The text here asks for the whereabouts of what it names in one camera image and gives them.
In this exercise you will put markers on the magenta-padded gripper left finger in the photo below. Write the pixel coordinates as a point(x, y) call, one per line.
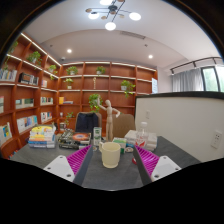
point(61, 166)

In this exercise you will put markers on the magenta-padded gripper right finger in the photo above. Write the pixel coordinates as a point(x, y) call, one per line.
point(163, 166)

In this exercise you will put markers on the clear plastic water bottle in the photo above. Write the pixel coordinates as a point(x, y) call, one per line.
point(142, 138)

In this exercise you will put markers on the round red coaster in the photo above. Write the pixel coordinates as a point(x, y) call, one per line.
point(134, 161)

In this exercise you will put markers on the colourful book stack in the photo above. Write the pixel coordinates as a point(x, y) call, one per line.
point(41, 136)

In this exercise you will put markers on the green and white tissue box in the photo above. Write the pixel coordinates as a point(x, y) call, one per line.
point(119, 144)

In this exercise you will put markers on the cream plastic cup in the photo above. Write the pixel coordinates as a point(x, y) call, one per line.
point(110, 155)

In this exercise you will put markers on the dark office chair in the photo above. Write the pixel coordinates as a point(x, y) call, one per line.
point(86, 122)

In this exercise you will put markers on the tan upholstered chair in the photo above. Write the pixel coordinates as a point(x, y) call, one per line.
point(125, 125)

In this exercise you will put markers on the wooden artist mannequin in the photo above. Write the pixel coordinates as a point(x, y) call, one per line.
point(109, 120)

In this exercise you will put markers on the grey window curtain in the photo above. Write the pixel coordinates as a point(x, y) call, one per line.
point(186, 80)

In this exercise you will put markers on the black framed window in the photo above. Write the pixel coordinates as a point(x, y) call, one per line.
point(213, 78)

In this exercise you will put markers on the round recessed ceiling light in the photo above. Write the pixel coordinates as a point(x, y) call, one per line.
point(69, 51)
point(150, 56)

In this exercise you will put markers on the ceiling air vent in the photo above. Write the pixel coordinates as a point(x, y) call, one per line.
point(132, 35)

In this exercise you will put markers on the branched globe ceiling lamp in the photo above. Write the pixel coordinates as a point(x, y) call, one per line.
point(111, 13)

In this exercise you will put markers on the small white wall plate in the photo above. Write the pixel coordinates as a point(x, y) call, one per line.
point(147, 114)

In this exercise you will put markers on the white wall socket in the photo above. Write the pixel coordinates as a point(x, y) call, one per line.
point(216, 139)

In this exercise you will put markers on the wooden wall shelf unit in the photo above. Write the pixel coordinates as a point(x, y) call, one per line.
point(83, 86)

